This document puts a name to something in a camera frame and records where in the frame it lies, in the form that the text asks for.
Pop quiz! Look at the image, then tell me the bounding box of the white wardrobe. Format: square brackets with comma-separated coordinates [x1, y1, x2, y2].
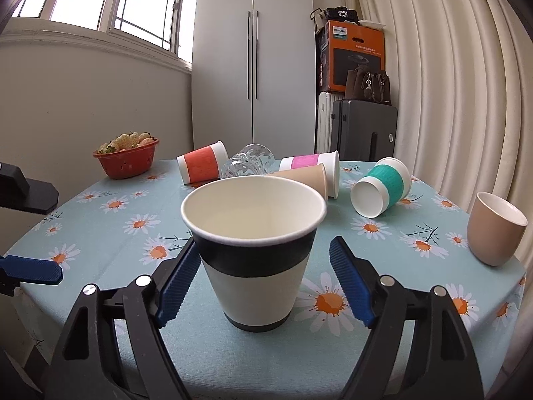
[191, 0, 317, 160]

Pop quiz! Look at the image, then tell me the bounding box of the red plastic basket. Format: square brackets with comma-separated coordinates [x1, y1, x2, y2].
[93, 137, 161, 180]

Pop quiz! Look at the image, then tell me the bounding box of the orange sleeve white cup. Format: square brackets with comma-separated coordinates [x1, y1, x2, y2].
[177, 141, 229, 185]

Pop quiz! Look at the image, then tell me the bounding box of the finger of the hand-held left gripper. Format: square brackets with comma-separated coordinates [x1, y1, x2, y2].
[0, 254, 63, 297]
[0, 162, 59, 214]

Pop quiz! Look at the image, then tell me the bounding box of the brown paper cup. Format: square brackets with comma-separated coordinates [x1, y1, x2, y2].
[268, 163, 329, 201]

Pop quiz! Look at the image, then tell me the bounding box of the brown handbag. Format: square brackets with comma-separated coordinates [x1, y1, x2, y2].
[344, 68, 392, 106]

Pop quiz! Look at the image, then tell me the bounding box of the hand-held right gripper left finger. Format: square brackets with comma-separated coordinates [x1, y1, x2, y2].
[42, 237, 203, 400]

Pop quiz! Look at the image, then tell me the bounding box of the black and white paper cup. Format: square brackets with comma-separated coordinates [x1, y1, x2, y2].
[180, 176, 327, 333]

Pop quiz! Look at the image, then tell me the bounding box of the tan ceramic cup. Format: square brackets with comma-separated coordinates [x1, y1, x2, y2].
[466, 192, 529, 267]

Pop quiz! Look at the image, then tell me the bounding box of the teal sleeve white cup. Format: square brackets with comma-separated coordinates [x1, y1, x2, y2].
[350, 157, 411, 218]

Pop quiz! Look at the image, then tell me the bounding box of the cream curtain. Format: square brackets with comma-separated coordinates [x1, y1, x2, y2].
[354, 0, 533, 259]

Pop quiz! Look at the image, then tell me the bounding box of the daisy print blue tablecloth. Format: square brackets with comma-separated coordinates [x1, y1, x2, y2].
[17, 158, 527, 400]

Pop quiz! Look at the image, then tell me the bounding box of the white ribbed suitcase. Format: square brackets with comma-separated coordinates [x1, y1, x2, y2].
[316, 90, 346, 155]

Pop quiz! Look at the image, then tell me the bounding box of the orange cardboard box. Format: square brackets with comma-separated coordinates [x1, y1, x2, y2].
[318, 20, 386, 92]

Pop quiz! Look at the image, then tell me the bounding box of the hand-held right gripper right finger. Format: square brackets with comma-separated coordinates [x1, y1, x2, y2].
[329, 236, 486, 400]

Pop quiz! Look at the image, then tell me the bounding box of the dark grey suitcase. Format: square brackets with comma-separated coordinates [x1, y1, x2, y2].
[332, 99, 398, 162]

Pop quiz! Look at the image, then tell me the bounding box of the pile of white strawberries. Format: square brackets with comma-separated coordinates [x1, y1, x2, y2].
[97, 131, 156, 154]

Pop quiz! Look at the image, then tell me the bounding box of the black bag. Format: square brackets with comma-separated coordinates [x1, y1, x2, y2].
[310, 7, 359, 31]

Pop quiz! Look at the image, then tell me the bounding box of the pink sleeve white cup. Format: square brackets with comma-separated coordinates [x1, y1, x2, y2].
[279, 150, 341, 199]

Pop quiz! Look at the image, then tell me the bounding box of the clear glass cup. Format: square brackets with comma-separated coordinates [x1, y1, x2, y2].
[219, 144, 275, 180]

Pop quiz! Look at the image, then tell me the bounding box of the white frame window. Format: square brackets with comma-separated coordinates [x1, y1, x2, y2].
[10, 0, 203, 61]

